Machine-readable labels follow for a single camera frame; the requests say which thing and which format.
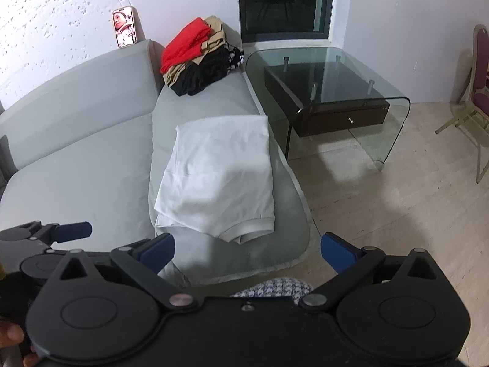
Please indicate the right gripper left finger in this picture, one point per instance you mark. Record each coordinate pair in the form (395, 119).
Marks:
(144, 273)

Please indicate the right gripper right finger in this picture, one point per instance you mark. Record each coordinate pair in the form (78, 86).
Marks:
(352, 266)

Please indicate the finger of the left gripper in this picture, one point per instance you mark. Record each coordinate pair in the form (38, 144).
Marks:
(61, 233)
(137, 250)

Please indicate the white hooded sweatshirt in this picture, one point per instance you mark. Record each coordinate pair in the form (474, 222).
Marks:
(219, 179)

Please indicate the left hand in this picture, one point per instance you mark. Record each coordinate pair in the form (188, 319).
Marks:
(12, 336)

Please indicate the houndstooth trousers leg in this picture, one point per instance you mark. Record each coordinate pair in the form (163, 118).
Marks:
(277, 287)

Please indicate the glass side table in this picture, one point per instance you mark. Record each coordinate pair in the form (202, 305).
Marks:
(313, 91)

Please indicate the maroon chair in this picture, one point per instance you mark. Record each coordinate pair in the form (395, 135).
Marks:
(475, 106)

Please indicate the black folded garment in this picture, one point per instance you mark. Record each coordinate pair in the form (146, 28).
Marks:
(213, 67)

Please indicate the red folded garment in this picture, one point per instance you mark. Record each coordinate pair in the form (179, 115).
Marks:
(186, 45)

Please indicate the beige folded garment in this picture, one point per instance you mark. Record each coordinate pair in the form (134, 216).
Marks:
(217, 39)

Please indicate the dark window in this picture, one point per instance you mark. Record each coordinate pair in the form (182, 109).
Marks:
(272, 20)

